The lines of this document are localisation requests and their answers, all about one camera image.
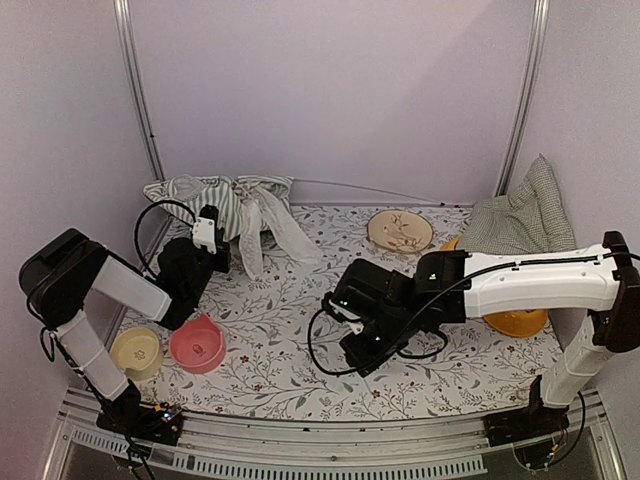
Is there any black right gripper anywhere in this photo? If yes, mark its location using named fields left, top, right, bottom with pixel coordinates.
left=338, top=309, right=417, bottom=377

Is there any green striped pet tent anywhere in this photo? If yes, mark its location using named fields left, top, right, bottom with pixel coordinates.
left=143, top=174, right=322, bottom=280

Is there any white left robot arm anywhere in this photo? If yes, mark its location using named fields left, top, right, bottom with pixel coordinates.
left=18, top=228, right=231, bottom=434

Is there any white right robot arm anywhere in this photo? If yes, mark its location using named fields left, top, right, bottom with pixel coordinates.
left=322, top=231, right=639, bottom=436

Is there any pink pet bowl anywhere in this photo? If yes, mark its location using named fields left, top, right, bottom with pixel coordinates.
left=169, top=314, right=227, bottom=374

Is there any cream pet bowl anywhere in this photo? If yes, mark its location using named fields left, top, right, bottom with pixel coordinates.
left=110, top=327, right=164, bottom=382

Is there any yellow double pet bowl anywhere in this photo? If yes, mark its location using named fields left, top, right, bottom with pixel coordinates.
left=438, top=236, right=550, bottom=339

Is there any round wooden floral plate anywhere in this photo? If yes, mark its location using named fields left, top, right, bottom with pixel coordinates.
left=367, top=210, right=434, bottom=254

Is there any green checked cushion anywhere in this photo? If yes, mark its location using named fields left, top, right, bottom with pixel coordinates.
left=455, top=155, right=576, bottom=255

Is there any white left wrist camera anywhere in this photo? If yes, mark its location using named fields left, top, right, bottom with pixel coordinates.
left=191, top=205, right=219, bottom=254

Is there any front aluminium rail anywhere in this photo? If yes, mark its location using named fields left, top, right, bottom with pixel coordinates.
left=44, top=388, right=627, bottom=479

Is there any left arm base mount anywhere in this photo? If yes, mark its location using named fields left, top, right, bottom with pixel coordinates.
left=96, top=382, right=184, bottom=446

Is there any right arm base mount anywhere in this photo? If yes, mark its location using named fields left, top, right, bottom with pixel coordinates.
left=482, top=407, right=569, bottom=447

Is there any aluminium frame post left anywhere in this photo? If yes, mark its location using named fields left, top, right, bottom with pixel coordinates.
left=113, top=0, right=166, bottom=181

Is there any aluminium frame post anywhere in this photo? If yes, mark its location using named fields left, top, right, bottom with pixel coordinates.
left=494, top=0, right=550, bottom=196
left=113, top=0, right=166, bottom=181

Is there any aluminium frame post right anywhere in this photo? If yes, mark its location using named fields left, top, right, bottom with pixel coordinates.
left=494, top=0, right=550, bottom=196

